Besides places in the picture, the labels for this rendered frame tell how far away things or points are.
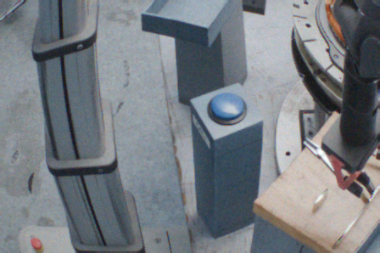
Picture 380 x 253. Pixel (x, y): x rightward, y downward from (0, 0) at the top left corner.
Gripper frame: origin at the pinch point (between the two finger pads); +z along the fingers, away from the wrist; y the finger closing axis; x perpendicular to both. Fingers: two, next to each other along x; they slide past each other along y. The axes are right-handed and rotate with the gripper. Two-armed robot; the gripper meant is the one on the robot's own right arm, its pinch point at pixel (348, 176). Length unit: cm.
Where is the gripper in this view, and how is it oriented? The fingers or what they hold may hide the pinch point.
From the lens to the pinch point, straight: 95.4
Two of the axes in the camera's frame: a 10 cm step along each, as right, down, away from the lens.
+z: 0.3, 6.6, 7.5
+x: -7.3, -5.0, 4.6
